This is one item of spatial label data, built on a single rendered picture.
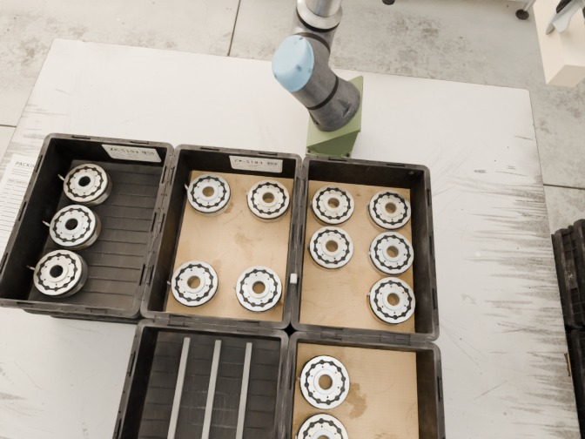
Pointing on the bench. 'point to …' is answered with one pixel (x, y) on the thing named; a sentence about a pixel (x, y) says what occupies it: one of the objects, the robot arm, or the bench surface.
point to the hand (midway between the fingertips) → (565, 29)
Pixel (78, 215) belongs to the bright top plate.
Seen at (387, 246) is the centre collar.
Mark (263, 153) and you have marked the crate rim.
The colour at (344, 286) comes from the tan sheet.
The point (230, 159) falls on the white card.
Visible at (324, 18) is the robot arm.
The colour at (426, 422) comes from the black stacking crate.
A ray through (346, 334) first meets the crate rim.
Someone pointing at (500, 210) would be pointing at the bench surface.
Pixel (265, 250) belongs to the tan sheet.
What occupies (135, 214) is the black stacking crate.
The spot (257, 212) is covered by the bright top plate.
